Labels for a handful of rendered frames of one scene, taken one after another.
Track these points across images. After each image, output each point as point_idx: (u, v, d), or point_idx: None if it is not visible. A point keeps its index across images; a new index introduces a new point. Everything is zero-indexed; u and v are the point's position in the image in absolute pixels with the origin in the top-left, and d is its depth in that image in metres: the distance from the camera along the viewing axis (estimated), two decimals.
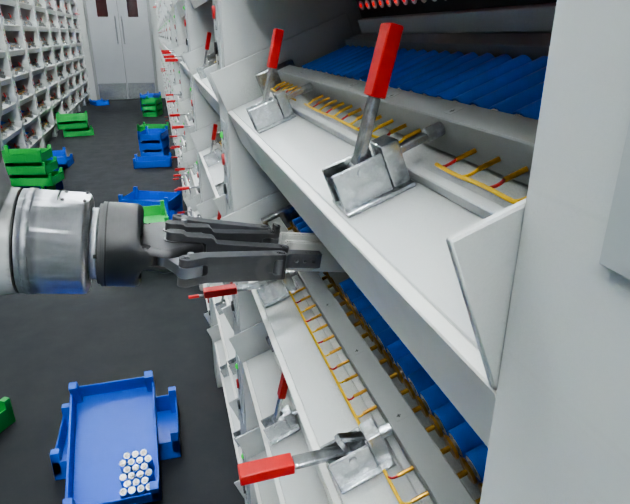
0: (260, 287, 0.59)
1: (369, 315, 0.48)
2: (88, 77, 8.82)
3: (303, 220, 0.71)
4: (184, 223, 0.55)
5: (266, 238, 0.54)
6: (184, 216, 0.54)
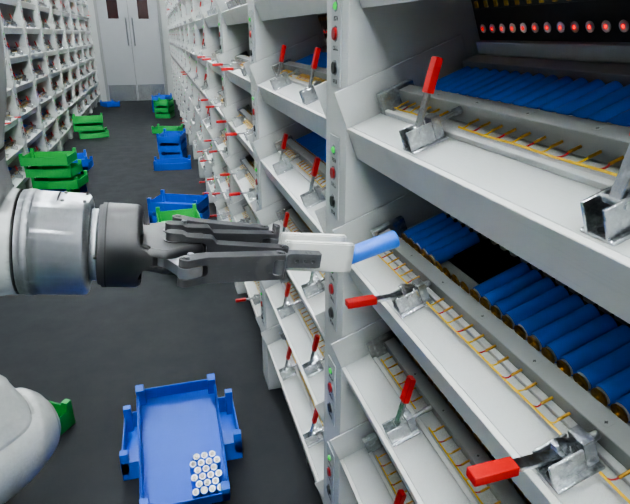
0: (397, 298, 0.62)
1: (530, 326, 0.51)
2: (98, 79, 8.85)
3: (415, 232, 0.75)
4: (184, 223, 0.55)
5: (266, 238, 0.54)
6: (184, 217, 0.54)
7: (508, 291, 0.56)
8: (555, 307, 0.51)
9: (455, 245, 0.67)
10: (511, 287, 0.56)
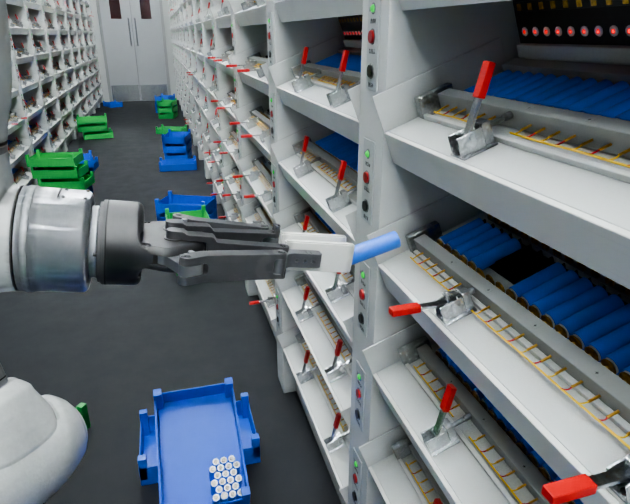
0: (441, 305, 0.61)
1: (587, 337, 0.50)
2: (101, 79, 8.84)
3: (452, 237, 0.73)
4: (184, 222, 0.55)
5: (266, 238, 0.54)
6: (184, 215, 0.54)
7: (558, 299, 0.55)
8: (611, 316, 0.50)
9: (496, 252, 0.66)
10: (561, 295, 0.55)
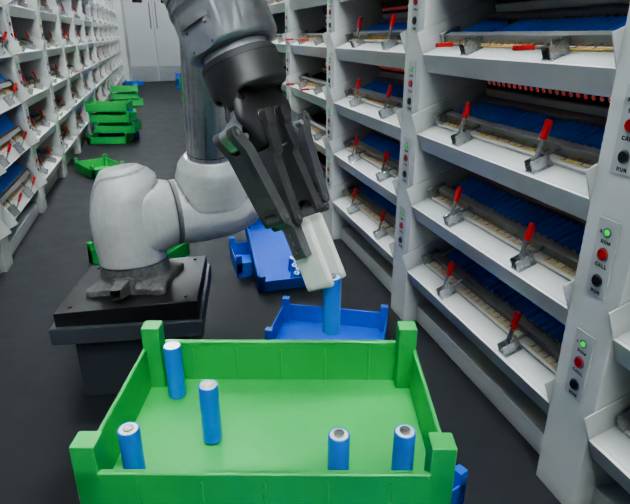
0: (464, 44, 1.11)
1: (538, 30, 1.00)
2: (122, 60, 9.35)
3: (468, 30, 1.24)
4: (225, 146, 0.47)
5: None
6: (221, 147, 0.48)
7: (526, 27, 1.06)
8: (551, 22, 1.01)
9: (494, 26, 1.17)
10: (528, 25, 1.06)
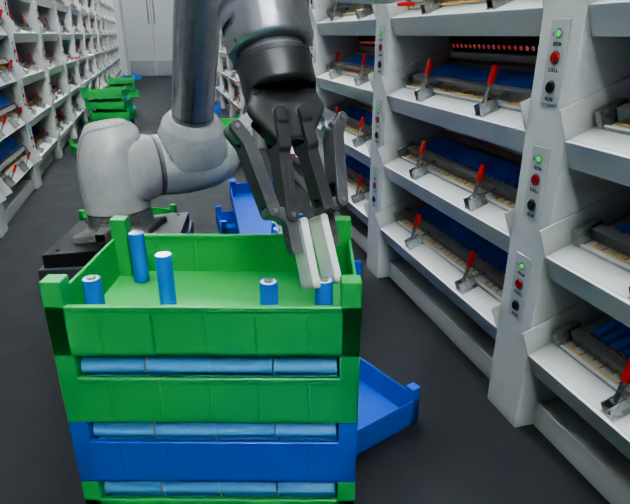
0: (424, 3, 1.20)
1: None
2: (120, 55, 9.43)
3: None
4: (230, 137, 0.51)
5: (284, 211, 0.53)
6: (231, 138, 0.52)
7: None
8: None
9: None
10: None
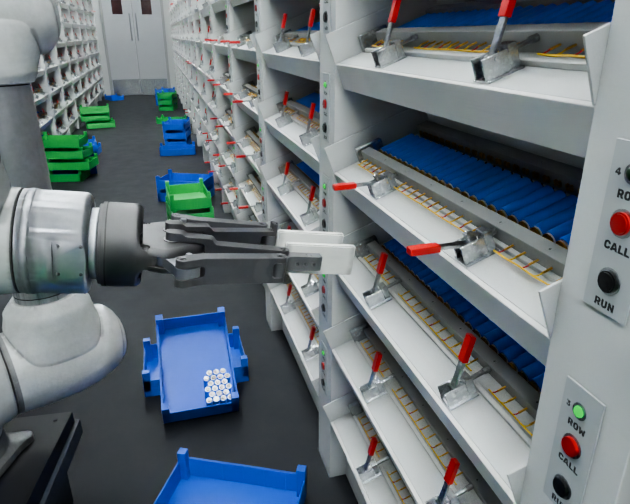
0: (372, 184, 0.82)
1: (463, 187, 0.70)
2: (102, 73, 9.05)
3: (389, 147, 0.94)
4: (190, 278, 0.44)
5: None
6: (188, 284, 0.45)
7: (452, 171, 0.76)
8: (482, 174, 0.71)
9: (418, 151, 0.87)
10: (454, 168, 0.76)
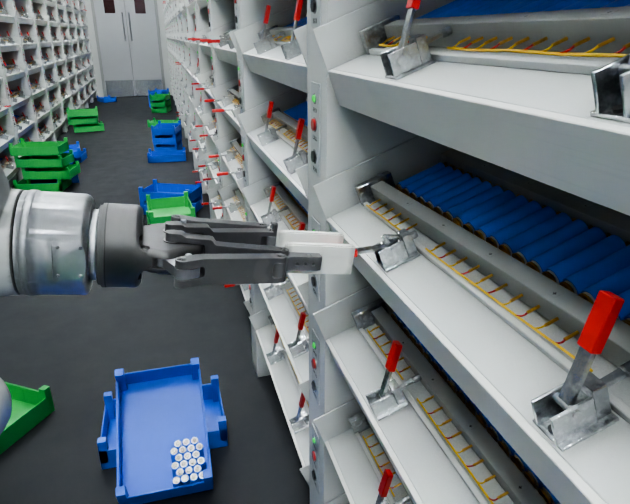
0: (380, 250, 0.55)
1: (545, 262, 0.44)
2: (95, 74, 8.78)
3: (411, 183, 0.68)
4: (190, 278, 0.44)
5: None
6: (188, 285, 0.45)
7: (518, 229, 0.50)
8: (573, 240, 0.45)
9: (455, 191, 0.61)
10: (521, 225, 0.50)
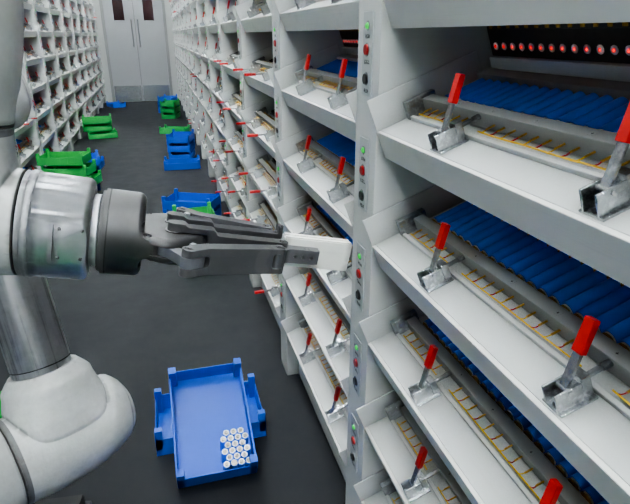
0: (434, 266, 0.73)
1: (549, 289, 0.62)
2: (104, 80, 8.96)
3: (444, 217, 0.86)
4: (196, 267, 0.45)
5: None
6: (192, 274, 0.45)
7: (529, 263, 0.67)
8: (570, 273, 0.63)
9: (480, 227, 0.79)
10: (531, 259, 0.68)
